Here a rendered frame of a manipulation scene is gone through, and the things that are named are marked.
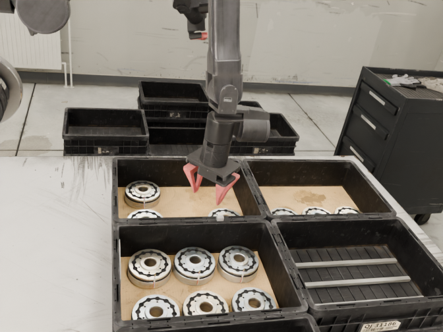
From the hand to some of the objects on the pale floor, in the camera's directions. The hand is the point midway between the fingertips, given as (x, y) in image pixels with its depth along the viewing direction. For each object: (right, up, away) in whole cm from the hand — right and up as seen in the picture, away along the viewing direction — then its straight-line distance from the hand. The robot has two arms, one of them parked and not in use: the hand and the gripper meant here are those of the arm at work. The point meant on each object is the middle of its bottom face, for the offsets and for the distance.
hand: (207, 195), depth 97 cm
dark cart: (+106, -22, +196) cm, 224 cm away
